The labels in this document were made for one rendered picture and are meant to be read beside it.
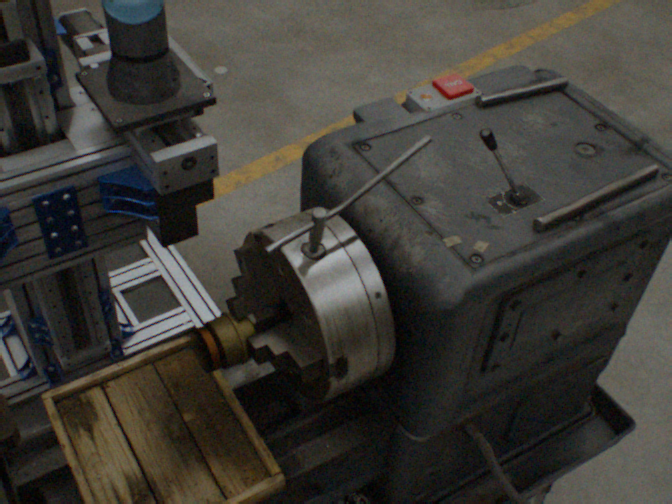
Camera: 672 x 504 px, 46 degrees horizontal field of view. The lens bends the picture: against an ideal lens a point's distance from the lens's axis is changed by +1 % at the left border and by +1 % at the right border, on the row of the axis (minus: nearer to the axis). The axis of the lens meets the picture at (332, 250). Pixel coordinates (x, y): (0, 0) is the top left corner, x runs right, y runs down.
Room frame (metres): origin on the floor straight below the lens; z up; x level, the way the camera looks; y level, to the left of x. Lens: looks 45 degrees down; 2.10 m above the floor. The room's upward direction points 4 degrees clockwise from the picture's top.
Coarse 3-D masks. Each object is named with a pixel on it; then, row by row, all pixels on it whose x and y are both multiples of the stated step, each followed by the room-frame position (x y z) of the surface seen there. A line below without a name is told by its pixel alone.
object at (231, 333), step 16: (224, 320) 0.81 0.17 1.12; (240, 320) 0.82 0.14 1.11; (192, 336) 0.80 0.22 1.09; (208, 336) 0.78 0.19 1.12; (224, 336) 0.78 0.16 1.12; (240, 336) 0.78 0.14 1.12; (208, 352) 0.76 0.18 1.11; (224, 352) 0.76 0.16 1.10; (240, 352) 0.77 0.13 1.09; (208, 368) 0.75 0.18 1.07; (224, 368) 0.76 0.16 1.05
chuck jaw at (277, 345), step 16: (256, 336) 0.80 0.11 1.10; (272, 336) 0.80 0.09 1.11; (288, 336) 0.80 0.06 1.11; (304, 336) 0.80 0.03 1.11; (256, 352) 0.77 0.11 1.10; (272, 352) 0.76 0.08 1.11; (288, 352) 0.76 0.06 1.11; (304, 352) 0.76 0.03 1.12; (304, 368) 0.73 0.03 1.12; (320, 368) 0.75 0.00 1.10; (336, 368) 0.75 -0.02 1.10
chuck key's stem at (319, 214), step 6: (318, 210) 0.87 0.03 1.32; (324, 210) 0.87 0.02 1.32; (312, 216) 0.86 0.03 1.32; (318, 216) 0.86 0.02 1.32; (324, 216) 0.86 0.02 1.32; (318, 222) 0.86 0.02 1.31; (324, 222) 0.86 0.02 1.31; (318, 228) 0.86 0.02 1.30; (312, 234) 0.86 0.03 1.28; (318, 234) 0.86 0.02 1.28; (312, 240) 0.86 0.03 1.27; (318, 240) 0.86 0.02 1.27; (312, 246) 0.87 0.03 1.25; (318, 246) 0.87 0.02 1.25; (312, 252) 0.87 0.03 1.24
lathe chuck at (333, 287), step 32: (288, 224) 0.94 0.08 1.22; (288, 256) 0.85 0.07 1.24; (320, 256) 0.86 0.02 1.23; (288, 288) 0.85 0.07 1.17; (320, 288) 0.81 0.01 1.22; (352, 288) 0.82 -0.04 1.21; (256, 320) 0.94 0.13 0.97; (320, 320) 0.77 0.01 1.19; (352, 320) 0.79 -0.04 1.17; (320, 352) 0.76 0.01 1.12; (352, 352) 0.76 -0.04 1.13; (320, 384) 0.75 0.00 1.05; (352, 384) 0.76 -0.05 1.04
